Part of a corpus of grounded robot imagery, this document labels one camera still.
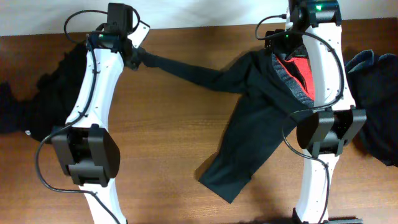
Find black garment pile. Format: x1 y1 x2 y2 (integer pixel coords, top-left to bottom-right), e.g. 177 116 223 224
1 44 88 141

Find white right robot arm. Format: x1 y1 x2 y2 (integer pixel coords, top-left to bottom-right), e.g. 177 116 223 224
265 1 366 223

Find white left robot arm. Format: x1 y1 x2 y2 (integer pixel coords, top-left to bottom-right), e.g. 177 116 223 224
48 3 150 223

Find black leggings red waistband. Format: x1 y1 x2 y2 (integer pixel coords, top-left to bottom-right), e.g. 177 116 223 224
139 49 315 203

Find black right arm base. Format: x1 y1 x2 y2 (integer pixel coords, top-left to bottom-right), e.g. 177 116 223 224
292 208 364 224

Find dark blue jeans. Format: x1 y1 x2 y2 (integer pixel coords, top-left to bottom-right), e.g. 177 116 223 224
345 50 397 167

